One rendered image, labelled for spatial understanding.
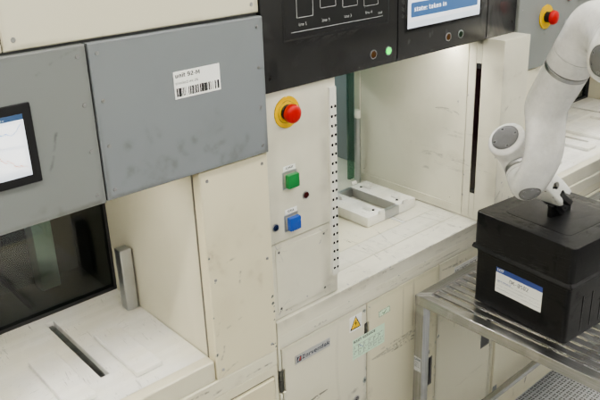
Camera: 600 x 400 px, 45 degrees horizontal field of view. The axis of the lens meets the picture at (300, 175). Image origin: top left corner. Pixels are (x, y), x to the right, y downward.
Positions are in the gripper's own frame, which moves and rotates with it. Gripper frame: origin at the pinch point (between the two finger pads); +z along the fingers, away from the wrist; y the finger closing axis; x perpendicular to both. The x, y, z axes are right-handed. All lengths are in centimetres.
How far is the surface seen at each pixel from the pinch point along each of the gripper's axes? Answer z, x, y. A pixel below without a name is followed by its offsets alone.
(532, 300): 5.0, 23.3, -4.3
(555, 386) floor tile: 117, 29, 34
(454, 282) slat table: 12.8, 26.9, 23.1
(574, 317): 8.5, 21.9, -13.7
